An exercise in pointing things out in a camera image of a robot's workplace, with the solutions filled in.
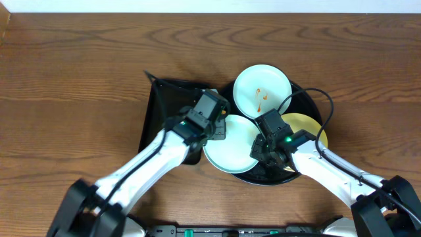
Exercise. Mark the yellow plate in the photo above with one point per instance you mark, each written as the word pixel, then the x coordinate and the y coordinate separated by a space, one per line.
pixel 299 122

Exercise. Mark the rectangular black tray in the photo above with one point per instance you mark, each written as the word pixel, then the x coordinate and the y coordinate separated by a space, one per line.
pixel 164 98

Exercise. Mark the round black tray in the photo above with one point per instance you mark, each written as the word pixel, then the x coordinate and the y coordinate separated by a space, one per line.
pixel 262 174

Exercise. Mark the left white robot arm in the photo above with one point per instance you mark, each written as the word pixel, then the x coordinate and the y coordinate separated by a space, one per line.
pixel 102 209

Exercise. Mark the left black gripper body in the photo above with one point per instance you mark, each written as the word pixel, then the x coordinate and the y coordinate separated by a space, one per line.
pixel 214 130

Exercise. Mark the green plate with smeared streaks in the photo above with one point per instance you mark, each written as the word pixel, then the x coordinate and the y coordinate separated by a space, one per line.
pixel 232 155

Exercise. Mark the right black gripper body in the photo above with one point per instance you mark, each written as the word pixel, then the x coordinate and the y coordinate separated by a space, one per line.
pixel 262 151

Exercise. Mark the green plate with three streaks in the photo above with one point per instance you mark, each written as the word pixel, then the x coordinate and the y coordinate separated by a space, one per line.
pixel 260 88

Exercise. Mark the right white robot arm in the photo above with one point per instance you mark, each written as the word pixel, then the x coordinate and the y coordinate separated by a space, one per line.
pixel 379 207

